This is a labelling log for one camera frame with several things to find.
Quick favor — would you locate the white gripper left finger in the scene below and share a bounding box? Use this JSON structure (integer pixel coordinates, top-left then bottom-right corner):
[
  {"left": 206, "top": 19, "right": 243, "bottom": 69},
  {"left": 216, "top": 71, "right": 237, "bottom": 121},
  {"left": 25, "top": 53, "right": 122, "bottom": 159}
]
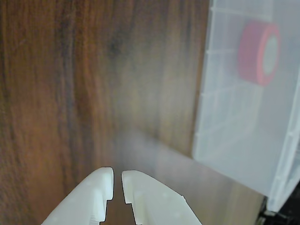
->
[{"left": 41, "top": 166, "right": 115, "bottom": 225}]

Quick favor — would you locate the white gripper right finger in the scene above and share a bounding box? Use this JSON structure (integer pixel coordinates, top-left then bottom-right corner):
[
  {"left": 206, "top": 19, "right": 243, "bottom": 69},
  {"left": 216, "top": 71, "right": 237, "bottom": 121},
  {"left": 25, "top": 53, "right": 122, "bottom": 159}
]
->
[{"left": 121, "top": 170, "right": 203, "bottom": 225}]

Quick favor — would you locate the red tape roll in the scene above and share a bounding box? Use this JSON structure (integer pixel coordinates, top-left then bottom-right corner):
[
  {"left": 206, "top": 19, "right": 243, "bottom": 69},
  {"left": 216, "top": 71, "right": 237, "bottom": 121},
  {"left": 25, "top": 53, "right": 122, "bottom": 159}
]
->
[{"left": 237, "top": 20, "right": 281, "bottom": 87}]

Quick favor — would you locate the clear plastic storage box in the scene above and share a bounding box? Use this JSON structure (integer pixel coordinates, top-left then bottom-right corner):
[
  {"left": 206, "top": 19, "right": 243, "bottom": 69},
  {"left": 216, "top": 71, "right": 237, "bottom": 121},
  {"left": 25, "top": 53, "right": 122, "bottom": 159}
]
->
[{"left": 192, "top": 0, "right": 300, "bottom": 213}]

